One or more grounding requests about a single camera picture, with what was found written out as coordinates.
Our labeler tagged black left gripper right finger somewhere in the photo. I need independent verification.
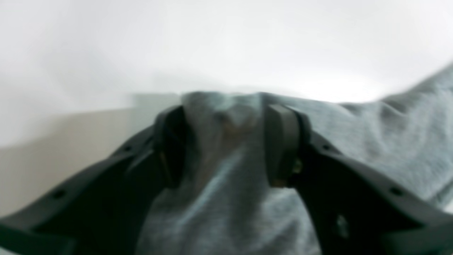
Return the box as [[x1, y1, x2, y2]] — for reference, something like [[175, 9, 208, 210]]
[[265, 104, 453, 255]]

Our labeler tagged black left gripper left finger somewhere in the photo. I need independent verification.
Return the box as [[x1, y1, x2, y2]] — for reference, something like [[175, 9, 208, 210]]
[[0, 106, 188, 255]]

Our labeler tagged grey T-shirt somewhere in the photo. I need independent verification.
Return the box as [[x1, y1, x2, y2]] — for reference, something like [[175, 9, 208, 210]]
[[135, 63, 452, 255]]

